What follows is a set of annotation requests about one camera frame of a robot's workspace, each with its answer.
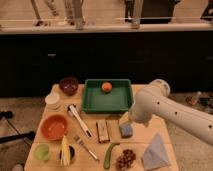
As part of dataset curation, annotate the red bowl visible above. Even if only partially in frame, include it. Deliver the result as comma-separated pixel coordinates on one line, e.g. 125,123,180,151
40,115,68,141

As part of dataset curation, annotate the orange fruit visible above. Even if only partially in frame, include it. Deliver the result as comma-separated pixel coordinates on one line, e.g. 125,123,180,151
101,82,112,93

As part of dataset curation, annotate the small black dish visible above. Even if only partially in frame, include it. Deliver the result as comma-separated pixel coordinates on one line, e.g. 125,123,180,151
59,145,75,161

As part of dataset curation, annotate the dark maroon bowl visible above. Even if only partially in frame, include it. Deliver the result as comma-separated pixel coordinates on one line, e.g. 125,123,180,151
59,77,78,96

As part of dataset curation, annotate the white handled ice cream scoop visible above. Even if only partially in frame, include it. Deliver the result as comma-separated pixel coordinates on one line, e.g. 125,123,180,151
68,104,92,138

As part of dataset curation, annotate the small white cup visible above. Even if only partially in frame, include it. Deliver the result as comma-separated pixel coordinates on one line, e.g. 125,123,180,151
45,92,60,109

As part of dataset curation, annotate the green plastic tray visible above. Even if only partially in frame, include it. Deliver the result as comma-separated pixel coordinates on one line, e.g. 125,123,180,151
82,79,133,114

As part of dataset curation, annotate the grey folded cloth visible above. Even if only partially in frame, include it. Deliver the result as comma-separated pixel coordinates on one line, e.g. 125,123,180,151
141,133,170,170

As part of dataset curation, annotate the blue sponge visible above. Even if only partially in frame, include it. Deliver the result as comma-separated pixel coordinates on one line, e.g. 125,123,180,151
120,124,133,138

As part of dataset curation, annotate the wooden block brush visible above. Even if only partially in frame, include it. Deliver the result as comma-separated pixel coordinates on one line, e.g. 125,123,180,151
96,119,110,143

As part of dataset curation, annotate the yellow corn cob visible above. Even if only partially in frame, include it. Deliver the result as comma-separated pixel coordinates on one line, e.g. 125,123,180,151
61,136,71,166

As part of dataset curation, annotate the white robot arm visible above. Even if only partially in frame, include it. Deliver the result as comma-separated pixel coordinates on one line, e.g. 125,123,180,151
118,79,213,146

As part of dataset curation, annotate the bunch of dark grapes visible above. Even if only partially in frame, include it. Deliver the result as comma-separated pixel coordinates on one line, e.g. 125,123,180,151
115,149,136,171

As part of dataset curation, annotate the green cucumber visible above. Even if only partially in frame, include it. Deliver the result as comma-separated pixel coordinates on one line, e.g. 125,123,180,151
103,142,120,169

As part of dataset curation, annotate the black tripod stand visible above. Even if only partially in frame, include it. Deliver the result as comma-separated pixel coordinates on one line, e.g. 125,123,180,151
0,110,36,145

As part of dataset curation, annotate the light green cup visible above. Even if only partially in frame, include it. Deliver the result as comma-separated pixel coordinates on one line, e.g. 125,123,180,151
34,144,50,162

